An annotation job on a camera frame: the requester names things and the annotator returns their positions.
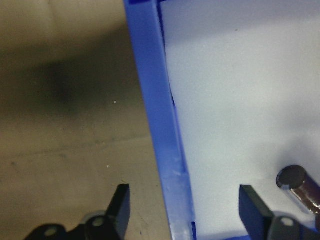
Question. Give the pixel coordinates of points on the blue bin with capacitors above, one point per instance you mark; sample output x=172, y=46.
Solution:
x=155, y=100

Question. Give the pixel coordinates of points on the dark brown cylindrical capacitor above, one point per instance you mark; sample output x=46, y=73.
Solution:
x=291, y=176

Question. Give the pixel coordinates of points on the white foam liner sheet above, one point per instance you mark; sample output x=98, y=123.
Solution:
x=237, y=87

